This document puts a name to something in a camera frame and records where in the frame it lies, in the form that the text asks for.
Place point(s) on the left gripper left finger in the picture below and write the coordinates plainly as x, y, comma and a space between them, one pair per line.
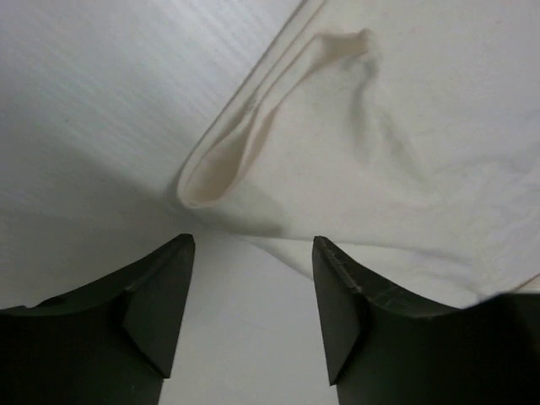
112, 341

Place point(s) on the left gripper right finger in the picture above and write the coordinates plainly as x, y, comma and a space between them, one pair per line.
387, 345

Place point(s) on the white t shirt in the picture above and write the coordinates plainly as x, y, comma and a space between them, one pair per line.
407, 132

